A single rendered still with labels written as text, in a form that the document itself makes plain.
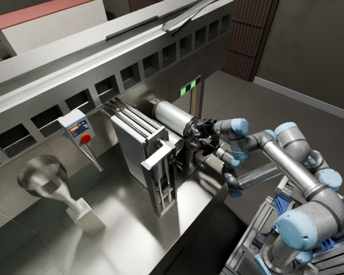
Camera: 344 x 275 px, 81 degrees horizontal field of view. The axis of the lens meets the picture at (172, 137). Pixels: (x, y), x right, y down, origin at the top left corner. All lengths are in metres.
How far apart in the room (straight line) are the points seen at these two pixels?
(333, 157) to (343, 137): 0.43
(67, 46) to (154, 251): 1.06
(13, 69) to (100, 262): 1.06
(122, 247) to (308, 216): 0.92
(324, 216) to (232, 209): 1.57
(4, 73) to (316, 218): 0.88
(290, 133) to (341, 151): 2.17
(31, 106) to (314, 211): 1.09
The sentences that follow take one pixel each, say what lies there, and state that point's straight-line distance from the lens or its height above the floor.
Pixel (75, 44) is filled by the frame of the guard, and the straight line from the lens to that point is 0.49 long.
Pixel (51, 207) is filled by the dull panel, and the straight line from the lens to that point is 1.40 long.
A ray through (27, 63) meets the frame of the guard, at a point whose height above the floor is 1.95.
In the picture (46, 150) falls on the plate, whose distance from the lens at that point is 1.11.
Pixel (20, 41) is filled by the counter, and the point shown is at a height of 0.48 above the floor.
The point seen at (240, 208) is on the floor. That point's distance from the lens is 2.37.
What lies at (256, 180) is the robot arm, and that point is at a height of 1.13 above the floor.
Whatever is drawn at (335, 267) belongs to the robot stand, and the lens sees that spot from 1.53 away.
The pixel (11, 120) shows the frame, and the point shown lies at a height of 1.61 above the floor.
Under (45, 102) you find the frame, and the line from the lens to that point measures 0.99.
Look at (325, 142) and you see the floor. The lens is 3.33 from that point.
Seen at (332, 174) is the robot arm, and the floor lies 1.05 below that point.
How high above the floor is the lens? 2.13
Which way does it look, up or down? 49 degrees down
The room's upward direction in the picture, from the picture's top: 3 degrees counter-clockwise
